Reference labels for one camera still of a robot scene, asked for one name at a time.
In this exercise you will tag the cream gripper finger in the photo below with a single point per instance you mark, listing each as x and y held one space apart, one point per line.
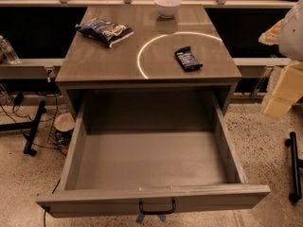
272 35
285 88

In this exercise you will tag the dark blue rxbar wrapper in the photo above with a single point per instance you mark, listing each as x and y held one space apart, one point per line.
186 59

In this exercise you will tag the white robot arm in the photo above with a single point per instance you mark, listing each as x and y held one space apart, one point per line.
288 35

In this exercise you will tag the open grey top drawer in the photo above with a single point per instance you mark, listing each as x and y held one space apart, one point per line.
154 146

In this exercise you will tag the black stand leg right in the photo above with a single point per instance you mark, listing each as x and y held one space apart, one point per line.
297 164

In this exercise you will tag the black stand leg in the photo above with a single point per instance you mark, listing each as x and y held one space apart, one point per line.
33 129
297 164

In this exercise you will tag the white ceramic bowl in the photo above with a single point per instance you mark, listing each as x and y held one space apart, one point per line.
167 8

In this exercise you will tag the grey wooden cabinet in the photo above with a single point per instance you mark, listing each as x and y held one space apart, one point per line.
146 59

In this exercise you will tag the blue chip bag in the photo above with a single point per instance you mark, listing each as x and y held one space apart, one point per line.
105 31

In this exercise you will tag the blue tape strips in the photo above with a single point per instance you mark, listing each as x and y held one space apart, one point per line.
141 218

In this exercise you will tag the black stand leg left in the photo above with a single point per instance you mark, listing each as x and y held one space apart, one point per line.
33 129

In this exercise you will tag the clear plastic water bottle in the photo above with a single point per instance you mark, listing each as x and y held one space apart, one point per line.
8 51

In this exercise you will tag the black drawer handle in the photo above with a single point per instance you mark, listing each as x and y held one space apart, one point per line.
157 208

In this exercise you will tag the paper cup in wire basket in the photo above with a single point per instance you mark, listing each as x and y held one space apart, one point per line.
64 125

